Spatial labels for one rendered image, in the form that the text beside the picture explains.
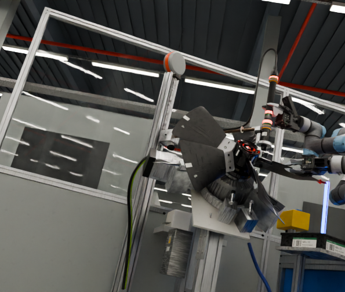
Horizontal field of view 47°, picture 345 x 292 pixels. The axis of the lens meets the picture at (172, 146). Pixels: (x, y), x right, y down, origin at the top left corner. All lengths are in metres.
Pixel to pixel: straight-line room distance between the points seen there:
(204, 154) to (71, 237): 1.00
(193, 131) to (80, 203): 0.83
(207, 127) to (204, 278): 0.68
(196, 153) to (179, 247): 0.53
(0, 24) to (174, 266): 6.87
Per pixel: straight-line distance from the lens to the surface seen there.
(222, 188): 1.81
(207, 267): 1.79
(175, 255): 1.94
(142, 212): 2.22
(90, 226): 2.32
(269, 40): 7.50
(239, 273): 2.53
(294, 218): 2.15
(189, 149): 1.61
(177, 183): 1.75
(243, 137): 2.04
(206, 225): 1.71
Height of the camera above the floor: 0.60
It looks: 19 degrees up
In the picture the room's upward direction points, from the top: 13 degrees clockwise
